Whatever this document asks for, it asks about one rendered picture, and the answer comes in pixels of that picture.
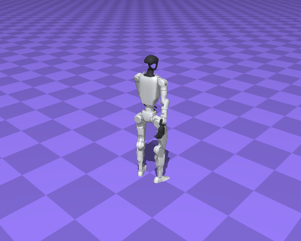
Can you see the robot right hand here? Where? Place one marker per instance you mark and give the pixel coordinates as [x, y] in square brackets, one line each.
[161, 130]

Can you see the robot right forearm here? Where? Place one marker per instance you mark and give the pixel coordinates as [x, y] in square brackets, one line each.
[164, 110]

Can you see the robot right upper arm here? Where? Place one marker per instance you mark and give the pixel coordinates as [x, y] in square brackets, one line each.
[163, 83]

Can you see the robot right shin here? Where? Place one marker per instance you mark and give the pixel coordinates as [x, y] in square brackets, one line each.
[160, 161]

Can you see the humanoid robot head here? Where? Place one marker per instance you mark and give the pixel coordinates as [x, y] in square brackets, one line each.
[151, 59]

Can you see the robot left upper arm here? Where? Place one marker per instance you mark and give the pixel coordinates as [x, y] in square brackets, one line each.
[136, 78]

